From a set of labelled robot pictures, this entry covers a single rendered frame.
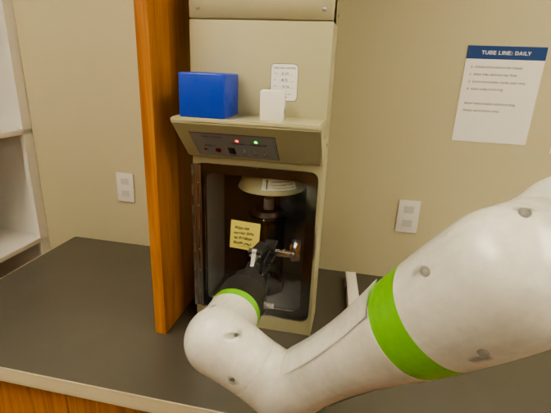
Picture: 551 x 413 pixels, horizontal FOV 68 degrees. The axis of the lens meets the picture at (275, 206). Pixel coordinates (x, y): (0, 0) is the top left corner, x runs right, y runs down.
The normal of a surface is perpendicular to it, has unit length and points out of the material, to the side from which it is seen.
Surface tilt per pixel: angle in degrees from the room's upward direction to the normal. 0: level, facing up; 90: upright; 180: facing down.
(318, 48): 90
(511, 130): 90
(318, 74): 90
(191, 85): 90
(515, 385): 0
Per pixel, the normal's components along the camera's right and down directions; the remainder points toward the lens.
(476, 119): -0.21, 0.31
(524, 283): -0.36, -0.07
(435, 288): -0.90, -0.07
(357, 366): -0.69, 0.43
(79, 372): 0.04, -0.94
